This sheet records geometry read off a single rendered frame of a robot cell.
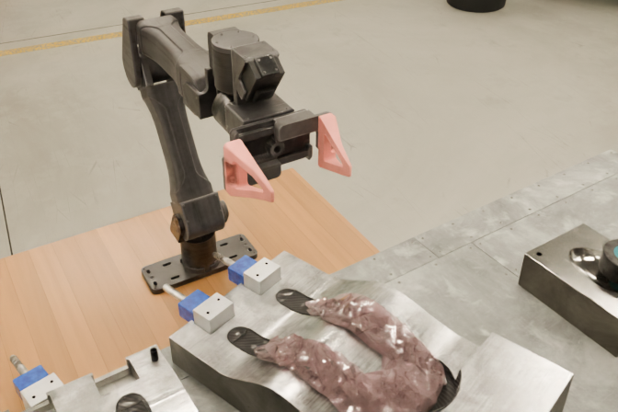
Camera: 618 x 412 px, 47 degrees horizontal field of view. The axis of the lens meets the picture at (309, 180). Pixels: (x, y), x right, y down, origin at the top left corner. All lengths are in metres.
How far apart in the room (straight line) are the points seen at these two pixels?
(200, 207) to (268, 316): 0.21
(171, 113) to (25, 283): 0.40
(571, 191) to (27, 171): 2.31
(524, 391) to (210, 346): 0.44
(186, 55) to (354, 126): 2.37
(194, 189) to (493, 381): 0.55
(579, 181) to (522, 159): 1.62
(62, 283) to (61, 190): 1.74
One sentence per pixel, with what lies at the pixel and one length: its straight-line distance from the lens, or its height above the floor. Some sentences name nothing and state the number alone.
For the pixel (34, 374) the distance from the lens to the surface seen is 1.11.
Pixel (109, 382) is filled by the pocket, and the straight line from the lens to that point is 1.04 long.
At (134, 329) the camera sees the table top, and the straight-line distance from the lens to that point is 1.20.
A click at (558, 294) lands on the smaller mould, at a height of 0.84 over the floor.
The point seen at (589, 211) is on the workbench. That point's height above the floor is 0.80.
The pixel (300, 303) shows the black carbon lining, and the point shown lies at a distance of 1.13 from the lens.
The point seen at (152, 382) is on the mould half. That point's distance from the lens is 0.99.
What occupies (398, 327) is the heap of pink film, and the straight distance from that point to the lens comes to 1.03.
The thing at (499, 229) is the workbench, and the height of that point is 0.80.
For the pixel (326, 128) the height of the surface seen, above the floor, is 1.23.
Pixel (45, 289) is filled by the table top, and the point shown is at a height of 0.80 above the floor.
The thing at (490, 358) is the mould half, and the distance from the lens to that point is 1.00.
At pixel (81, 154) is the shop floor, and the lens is 3.26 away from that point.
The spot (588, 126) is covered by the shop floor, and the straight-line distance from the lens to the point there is 3.56.
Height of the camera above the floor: 1.63
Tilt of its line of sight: 34 degrees down
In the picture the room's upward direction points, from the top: straight up
